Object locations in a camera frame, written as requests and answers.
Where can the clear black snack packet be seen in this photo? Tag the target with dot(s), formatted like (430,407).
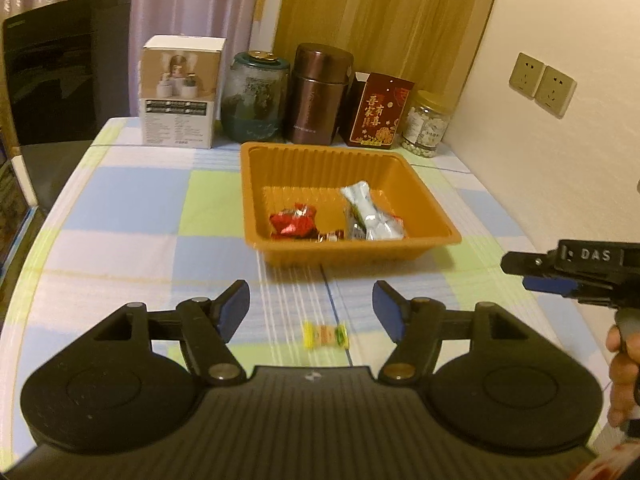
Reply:
(354,228)

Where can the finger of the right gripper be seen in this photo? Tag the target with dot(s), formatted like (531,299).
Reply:
(529,264)
(553,286)

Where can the red round-wrapped pastry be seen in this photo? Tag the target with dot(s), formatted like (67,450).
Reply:
(295,224)

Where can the green glass tea jar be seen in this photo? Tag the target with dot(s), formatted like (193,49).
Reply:
(254,97)

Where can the black chair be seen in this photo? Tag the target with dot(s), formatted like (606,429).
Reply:
(66,70)

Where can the blue milk carton box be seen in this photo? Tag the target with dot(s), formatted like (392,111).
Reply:
(19,214)

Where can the brown metal canister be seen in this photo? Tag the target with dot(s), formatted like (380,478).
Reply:
(320,77)

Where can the yellow small candy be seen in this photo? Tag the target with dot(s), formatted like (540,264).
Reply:
(322,335)

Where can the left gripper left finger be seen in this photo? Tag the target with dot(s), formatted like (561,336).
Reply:
(206,326)

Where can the white humidifier box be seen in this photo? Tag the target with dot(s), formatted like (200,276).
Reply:
(178,87)

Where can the orange plastic tray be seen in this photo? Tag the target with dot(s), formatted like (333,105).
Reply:
(276,177)

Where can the clear jar of nuts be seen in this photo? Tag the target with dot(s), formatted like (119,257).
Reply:
(425,123)

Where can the wall socket pair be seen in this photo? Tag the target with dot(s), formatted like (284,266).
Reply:
(551,89)

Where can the dark red patterned candy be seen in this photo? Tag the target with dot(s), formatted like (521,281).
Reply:
(333,236)

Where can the person's right hand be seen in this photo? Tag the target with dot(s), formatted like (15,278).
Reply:
(624,373)

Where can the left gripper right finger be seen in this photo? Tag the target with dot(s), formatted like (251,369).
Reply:
(414,326)

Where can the silver green snack wrapper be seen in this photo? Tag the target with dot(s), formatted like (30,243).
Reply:
(380,225)

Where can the red gift box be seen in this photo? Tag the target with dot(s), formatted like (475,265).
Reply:
(374,106)

